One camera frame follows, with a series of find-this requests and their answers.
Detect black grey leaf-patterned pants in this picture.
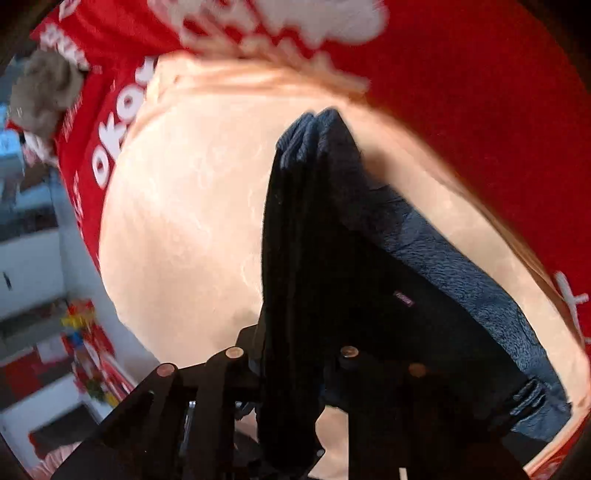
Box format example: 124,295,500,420
257,109,571,479

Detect red blanket with white text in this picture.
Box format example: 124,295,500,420
6,0,591,480

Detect grey-brown crumpled cloth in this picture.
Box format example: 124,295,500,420
9,49,85,140

